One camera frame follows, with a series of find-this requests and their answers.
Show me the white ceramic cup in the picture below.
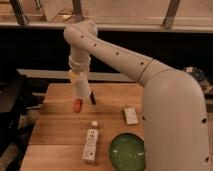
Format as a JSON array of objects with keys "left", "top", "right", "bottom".
[{"left": 74, "top": 77, "right": 91, "bottom": 100}]

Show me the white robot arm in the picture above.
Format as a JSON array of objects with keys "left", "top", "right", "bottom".
[{"left": 64, "top": 20, "right": 210, "bottom": 171}]

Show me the orange carrot toy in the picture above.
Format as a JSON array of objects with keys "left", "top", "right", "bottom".
[{"left": 74, "top": 99, "right": 83, "bottom": 113}]

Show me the black marker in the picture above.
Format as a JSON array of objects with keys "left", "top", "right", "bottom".
[{"left": 90, "top": 93, "right": 96, "bottom": 105}]

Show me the black chair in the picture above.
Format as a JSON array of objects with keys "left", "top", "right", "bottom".
[{"left": 0, "top": 75, "right": 39, "bottom": 156}]

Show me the white tube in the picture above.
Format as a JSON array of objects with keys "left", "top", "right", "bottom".
[{"left": 82, "top": 121, "right": 99, "bottom": 163}]

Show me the green bowl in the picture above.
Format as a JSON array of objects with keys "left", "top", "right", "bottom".
[{"left": 109, "top": 133, "right": 146, "bottom": 171}]

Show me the dark round object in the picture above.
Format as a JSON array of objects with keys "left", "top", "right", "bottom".
[{"left": 183, "top": 66, "right": 207, "bottom": 83}]

